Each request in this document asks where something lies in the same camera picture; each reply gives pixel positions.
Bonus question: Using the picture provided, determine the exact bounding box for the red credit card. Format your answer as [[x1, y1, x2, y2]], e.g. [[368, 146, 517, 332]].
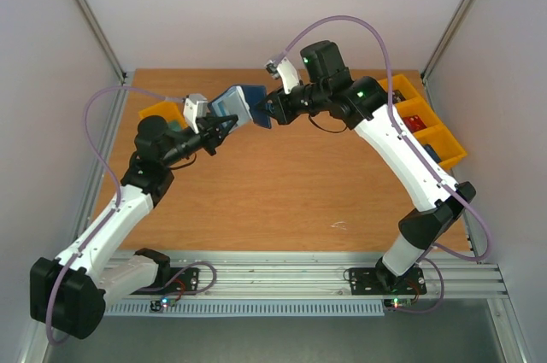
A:
[[403, 115, 426, 133]]

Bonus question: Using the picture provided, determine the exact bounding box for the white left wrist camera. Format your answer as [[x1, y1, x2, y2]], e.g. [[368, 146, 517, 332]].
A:
[[183, 93, 208, 134]]

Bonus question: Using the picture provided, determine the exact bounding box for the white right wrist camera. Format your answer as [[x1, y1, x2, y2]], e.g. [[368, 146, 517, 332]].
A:
[[265, 53, 301, 94]]

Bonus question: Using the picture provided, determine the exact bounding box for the teal credit card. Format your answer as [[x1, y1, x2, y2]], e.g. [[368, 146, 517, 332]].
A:
[[168, 120, 185, 132]]

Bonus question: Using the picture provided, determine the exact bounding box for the right small circuit board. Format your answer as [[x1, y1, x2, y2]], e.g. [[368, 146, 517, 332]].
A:
[[384, 297, 415, 310]]

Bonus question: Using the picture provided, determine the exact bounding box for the blue credit card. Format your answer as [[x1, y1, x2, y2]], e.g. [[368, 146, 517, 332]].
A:
[[423, 144, 441, 163]]

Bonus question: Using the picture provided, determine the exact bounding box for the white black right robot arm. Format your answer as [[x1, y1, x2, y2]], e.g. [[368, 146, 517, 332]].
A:
[[256, 40, 476, 292]]

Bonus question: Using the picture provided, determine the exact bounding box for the black credit card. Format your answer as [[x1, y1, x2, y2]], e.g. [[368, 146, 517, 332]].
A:
[[392, 90, 405, 104]]

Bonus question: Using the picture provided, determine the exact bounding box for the right aluminium corner post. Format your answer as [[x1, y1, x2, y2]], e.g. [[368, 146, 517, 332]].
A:
[[421, 0, 476, 84]]

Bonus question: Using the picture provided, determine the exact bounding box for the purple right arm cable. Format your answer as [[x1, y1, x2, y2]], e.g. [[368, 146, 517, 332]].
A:
[[277, 15, 492, 315]]

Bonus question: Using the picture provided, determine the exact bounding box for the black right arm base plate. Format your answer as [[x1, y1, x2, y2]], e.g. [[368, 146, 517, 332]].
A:
[[345, 266, 427, 296]]

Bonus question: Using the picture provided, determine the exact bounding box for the grey slotted cable duct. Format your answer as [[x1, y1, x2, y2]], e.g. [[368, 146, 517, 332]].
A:
[[105, 299, 385, 318]]

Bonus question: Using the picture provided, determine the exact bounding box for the yellow bin left side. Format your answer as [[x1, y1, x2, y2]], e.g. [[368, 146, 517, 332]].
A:
[[138, 101, 187, 128]]

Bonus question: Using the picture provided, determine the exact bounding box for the aluminium corner post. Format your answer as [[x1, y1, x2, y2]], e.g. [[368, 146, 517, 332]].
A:
[[74, 0, 126, 83], [421, 0, 476, 84]]

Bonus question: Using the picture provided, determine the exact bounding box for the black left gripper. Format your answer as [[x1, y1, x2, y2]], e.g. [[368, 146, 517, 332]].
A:
[[162, 110, 237, 167]]

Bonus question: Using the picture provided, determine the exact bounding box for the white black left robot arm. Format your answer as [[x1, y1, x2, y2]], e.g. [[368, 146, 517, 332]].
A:
[[30, 114, 238, 345]]

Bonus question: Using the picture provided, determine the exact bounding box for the aluminium rail base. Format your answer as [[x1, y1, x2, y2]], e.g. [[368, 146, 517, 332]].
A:
[[40, 249, 509, 301]]

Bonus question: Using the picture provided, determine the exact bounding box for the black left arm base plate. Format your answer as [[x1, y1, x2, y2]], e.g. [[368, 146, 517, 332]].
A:
[[132, 267, 200, 296]]

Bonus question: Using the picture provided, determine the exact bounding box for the yellow bin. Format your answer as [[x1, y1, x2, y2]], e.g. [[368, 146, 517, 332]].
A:
[[391, 74, 421, 102], [396, 97, 441, 133], [414, 124, 468, 171], [138, 101, 187, 128]]

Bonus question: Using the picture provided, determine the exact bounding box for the small circuit board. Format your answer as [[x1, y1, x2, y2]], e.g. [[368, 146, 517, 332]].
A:
[[384, 297, 415, 310], [150, 297, 177, 313]]

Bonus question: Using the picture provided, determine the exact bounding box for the yellow bin near right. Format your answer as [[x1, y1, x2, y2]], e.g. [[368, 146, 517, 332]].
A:
[[414, 124, 468, 171]]

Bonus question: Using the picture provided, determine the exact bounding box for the left small circuit board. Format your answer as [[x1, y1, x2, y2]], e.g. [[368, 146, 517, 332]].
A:
[[150, 297, 177, 313]]

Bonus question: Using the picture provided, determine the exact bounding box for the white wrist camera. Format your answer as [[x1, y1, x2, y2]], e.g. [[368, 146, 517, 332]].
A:
[[183, 93, 208, 134], [265, 53, 301, 94]]

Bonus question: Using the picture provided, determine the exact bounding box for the left aluminium corner post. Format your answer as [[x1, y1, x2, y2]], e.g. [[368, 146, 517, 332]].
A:
[[74, 0, 126, 83]]

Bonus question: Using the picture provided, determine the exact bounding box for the yellow bin middle right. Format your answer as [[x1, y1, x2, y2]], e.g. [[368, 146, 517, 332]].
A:
[[396, 97, 441, 133]]

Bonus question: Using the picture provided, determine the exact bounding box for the yellow bin far right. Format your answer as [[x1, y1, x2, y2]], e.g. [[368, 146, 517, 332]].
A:
[[391, 74, 421, 102]]

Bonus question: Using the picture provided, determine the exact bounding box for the blue leather card holder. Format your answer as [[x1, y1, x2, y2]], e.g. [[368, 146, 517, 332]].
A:
[[208, 85, 272, 131]]

